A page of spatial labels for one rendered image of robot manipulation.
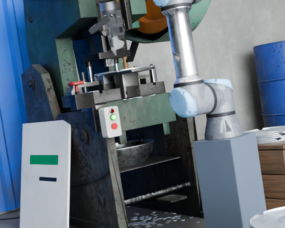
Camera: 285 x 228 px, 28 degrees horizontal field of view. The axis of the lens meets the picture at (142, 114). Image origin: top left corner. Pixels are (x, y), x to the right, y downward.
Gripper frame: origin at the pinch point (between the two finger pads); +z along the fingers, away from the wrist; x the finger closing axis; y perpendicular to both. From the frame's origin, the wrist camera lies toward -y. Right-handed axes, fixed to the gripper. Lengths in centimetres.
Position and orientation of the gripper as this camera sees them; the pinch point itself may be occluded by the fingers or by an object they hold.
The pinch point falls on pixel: (113, 53)
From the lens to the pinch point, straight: 266.7
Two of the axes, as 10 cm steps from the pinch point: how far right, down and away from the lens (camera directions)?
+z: 1.8, 9.1, 3.6
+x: 0.6, -3.8, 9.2
